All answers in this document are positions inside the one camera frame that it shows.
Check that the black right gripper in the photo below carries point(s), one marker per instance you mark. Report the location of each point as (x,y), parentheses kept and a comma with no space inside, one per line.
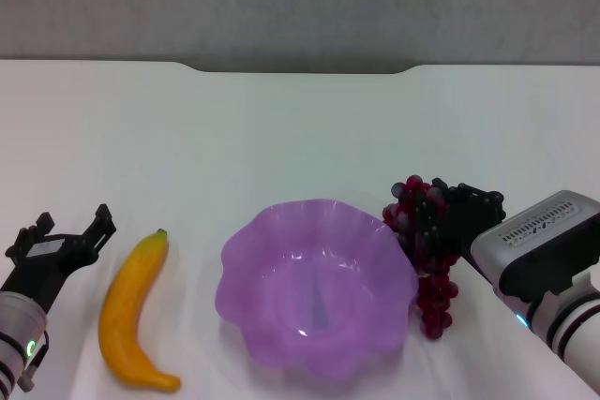
(469,222)

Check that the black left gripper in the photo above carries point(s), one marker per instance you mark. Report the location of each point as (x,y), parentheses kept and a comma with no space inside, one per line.
(42,269)

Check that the dark red grape bunch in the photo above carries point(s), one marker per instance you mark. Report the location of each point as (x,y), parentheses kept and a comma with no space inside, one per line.
(436,297)

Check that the yellow plastic banana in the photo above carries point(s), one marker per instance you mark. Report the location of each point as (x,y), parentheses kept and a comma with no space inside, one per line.
(126,301)

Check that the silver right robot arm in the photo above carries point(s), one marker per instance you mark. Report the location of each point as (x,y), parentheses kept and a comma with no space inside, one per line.
(581,325)

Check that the purple wavy plastic bowl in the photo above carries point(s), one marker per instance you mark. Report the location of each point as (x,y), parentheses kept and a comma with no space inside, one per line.
(281,287)

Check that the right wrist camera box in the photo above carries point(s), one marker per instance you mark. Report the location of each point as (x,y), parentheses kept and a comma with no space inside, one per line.
(539,231)

